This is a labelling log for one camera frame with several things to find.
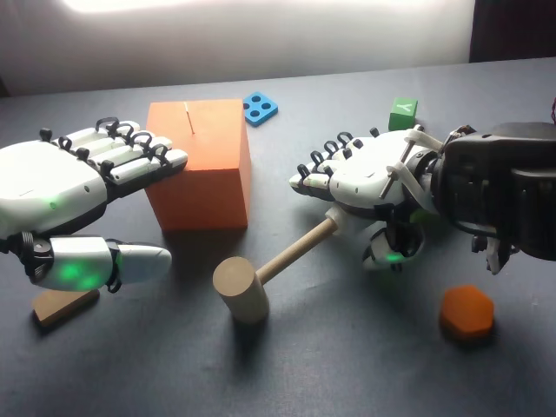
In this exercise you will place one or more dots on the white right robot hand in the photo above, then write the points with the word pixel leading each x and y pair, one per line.
pixel 369 174

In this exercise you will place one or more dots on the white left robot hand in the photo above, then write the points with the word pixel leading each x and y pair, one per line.
pixel 43 182

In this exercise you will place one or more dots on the large orange cube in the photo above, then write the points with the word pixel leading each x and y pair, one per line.
pixel 204 195

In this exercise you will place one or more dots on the wooden mallet with white grip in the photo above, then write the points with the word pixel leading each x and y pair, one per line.
pixel 239 286

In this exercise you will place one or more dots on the small green letter block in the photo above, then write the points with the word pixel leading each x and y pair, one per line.
pixel 401 119

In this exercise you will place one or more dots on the tan wooden block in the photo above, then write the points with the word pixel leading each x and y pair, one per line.
pixel 61 306

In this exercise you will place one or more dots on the blue square four-hole block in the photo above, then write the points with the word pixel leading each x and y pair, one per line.
pixel 259 114

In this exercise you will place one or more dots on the orange hexagon block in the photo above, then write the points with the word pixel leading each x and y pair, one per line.
pixel 467 310

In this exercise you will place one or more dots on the grey table cloth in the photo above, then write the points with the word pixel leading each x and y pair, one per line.
pixel 330 373

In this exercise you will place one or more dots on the dark curtain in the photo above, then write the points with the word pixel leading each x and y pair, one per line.
pixel 512 26

